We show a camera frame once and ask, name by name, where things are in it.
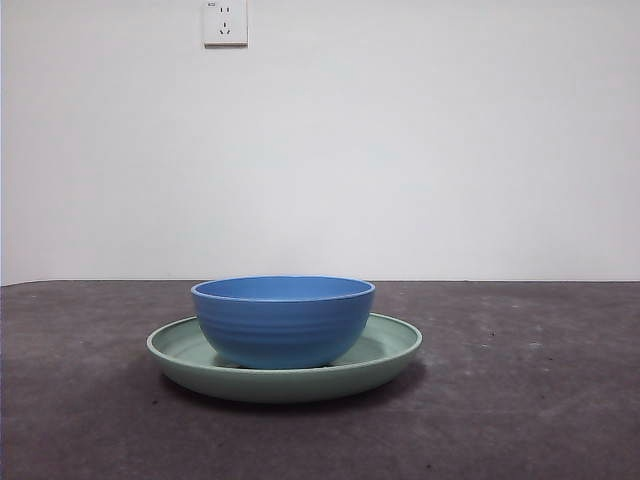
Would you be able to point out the pale green round plate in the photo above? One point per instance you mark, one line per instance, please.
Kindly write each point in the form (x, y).
(285, 385)

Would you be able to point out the blue ribbed bowl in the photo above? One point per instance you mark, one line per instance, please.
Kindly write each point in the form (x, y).
(282, 325)

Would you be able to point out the white wall socket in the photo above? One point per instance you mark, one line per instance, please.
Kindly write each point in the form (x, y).
(226, 25)

